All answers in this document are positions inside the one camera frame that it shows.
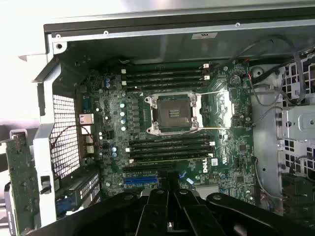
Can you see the green RAM stick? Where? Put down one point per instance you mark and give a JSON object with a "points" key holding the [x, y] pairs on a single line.
{"points": [[172, 161]]}

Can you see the silver chipset heatsink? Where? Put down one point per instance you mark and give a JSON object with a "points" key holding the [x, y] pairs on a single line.
{"points": [[209, 189]]}

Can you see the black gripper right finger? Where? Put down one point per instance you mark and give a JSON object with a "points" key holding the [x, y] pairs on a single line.
{"points": [[197, 216]]}

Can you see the metal socket cover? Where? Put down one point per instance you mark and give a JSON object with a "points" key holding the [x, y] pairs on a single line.
{"points": [[230, 110]]}

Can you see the open black PC case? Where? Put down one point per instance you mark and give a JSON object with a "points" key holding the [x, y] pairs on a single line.
{"points": [[172, 46]]}

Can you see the blue expansion slot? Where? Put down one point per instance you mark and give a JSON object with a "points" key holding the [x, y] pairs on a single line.
{"points": [[140, 181]]}

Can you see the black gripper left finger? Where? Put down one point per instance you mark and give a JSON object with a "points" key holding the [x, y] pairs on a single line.
{"points": [[152, 216]]}

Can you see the CPU socket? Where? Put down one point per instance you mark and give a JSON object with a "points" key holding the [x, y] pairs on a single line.
{"points": [[172, 113]]}

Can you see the coin battery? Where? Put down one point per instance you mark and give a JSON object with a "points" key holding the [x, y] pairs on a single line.
{"points": [[235, 79]]}

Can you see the silver disk bay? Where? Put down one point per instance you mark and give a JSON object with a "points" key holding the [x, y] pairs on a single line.
{"points": [[295, 118]]}

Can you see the green motherboard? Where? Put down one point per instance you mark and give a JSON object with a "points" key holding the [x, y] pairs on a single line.
{"points": [[221, 152]]}

